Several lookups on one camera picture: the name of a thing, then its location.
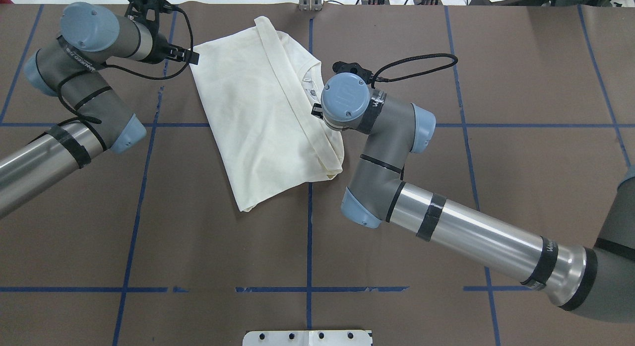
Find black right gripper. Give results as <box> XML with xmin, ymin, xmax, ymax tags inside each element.
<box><xmin>311</xmin><ymin>103</ymin><xmax>324</xmax><ymax>120</ymax></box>

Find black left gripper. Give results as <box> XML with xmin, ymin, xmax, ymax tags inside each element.
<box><xmin>149</xmin><ymin>36</ymin><xmax>200</xmax><ymax>65</ymax></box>

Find aluminium frame post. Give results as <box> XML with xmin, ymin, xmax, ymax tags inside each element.
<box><xmin>299</xmin><ymin>0</ymin><xmax>323</xmax><ymax>12</ymax></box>

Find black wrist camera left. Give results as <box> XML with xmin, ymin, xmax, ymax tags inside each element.
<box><xmin>125</xmin><ymin>0</ymin><xmax>175</xmax><ymax>25</ymax></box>

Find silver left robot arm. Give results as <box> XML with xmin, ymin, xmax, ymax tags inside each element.
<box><xmin>0</xmin><ymin>0</ymin><xmax>199</xmax><ymax>217</ymax></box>

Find cream long-sleeve cat shirt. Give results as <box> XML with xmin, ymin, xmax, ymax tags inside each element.
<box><xmin>192</xmin><ymin>16</ymin><xmax>345</xmax><ymax>212</ymax></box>

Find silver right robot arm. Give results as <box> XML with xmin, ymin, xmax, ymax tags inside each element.
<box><xmin>312</xmin><ymin>72</ymin><xmax>635</xmax><ymax>323</ymax></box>

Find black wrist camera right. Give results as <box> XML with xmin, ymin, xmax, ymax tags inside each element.
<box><xmin>332</xmin><ymin>61</ymin><xmax>374</xmax><ymax>84</ymax></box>

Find white mounting plate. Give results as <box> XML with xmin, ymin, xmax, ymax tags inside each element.
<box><xmin>242</xmin><ymin>330</ymin><xmax>374</xmax><ymax>346</ymax></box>

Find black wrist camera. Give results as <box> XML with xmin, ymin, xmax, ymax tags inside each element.
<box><xmin>332</xmin><ymin>61</ymin><xmax>374</xmax><ymax>84</ymax></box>
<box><xmin>125</xmin><ymin>0</ymin><xmax>175</xmax><ymax>25</ymax></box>

